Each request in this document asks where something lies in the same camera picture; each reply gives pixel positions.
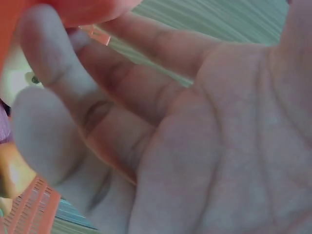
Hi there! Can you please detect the person's right hand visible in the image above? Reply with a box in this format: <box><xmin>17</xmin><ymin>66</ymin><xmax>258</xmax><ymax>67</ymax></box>
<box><xmin>11</xmin><ymin>0</ymin><xmax>312</xmax><ymax>234</ymax></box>

